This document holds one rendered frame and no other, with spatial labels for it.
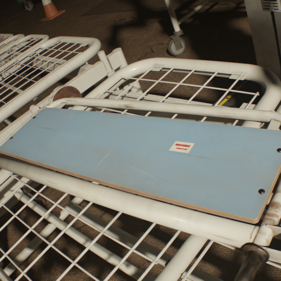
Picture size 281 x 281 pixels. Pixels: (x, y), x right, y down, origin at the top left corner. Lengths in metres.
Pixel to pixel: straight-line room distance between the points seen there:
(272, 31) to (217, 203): 0.61
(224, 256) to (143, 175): 0.56
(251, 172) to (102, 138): 0.33
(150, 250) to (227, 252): 0.29
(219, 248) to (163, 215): 0.60
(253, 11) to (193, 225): 0.67
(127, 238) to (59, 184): 0.33
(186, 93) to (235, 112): 1.15
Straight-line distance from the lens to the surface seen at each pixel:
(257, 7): 0.98
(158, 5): 3.59
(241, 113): 0.67
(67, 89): 1.07
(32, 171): 0.75
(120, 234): 0.95
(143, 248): 0.89
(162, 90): 1.91
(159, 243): 1.16
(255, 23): 1.01
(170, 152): 0.61
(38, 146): 0.82
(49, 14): 5.20
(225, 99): 1.17
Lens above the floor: 0.91
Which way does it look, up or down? 36 degrees down
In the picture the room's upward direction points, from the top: 23 degrees counter-clockwise
